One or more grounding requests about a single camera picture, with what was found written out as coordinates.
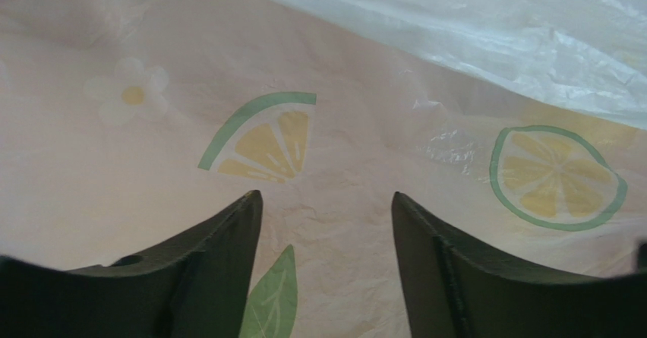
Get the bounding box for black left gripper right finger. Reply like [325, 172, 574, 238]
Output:
[391, 192, 646, 337]

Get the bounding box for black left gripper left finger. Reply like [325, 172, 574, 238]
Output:
[1, 191, 263, 337]

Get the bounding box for white printed plastic bag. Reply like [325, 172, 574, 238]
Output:
[1, 0, 646, 337]

